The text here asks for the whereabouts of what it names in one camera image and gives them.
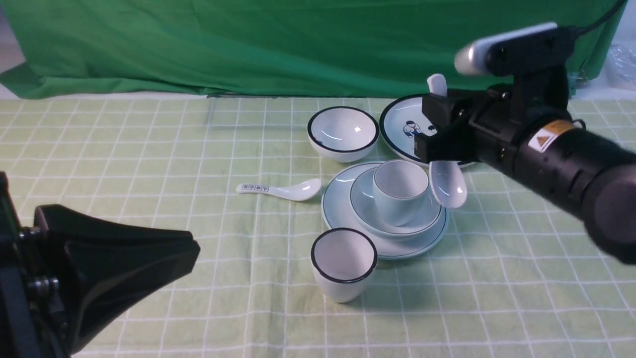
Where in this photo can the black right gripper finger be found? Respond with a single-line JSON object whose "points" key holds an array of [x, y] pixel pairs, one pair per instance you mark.
{"points": [[457, 145], [441, 111]]}

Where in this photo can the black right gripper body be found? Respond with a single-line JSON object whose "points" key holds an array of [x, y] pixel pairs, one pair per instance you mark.
{"points": [[503, 122]]}

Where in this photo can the plain white ceramic spoon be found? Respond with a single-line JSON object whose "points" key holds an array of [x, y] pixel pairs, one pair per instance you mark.
{"points": [[447, 180]]}

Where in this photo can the green-rimmed white cup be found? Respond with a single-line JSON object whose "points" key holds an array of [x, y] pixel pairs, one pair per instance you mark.
{"points": [[400, 191]]}

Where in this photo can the wide green-rimmed bowl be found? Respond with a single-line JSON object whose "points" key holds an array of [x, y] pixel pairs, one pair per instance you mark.
{"points": [[364, 207]]}

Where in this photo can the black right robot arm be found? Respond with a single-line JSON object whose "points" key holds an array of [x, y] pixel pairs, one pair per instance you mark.
{"points": [[582, 173]]}

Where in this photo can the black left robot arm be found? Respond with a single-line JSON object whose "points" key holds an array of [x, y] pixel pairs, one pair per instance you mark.
{"points": [[66, 277]]}

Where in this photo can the illustrated black-rimmed plate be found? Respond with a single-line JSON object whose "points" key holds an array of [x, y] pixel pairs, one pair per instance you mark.
{"points": [[400, 122]]}

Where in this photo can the small black-rimmed white bowl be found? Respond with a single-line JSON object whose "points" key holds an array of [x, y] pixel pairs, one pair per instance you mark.
{"points": [[342, 133]]}

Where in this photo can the plain green-rimmed plate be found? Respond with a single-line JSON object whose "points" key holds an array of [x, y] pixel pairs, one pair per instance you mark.
{"points": [[336, 212]]}

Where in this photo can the clear plastic wrap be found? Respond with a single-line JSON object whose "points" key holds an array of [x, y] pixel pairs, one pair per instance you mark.
{"points": [[620, 67]]}

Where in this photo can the green checkered tablecloth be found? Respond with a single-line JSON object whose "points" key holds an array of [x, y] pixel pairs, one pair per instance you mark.
{"points": [[513, 277]]}

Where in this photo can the black-rimmed white cup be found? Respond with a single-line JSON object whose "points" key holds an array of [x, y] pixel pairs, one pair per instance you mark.
{"points": [[343, 263]]}

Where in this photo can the green backdrop cloth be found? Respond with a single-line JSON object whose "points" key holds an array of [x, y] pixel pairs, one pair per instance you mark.
{"points": [[330, 48]]}

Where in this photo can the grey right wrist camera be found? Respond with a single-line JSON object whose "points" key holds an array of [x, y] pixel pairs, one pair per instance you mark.
{"points": [[517, 52]]}

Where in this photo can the patterned-handle white spoon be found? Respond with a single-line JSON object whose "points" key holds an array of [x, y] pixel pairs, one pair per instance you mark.
{"points": [[299, 192]]}

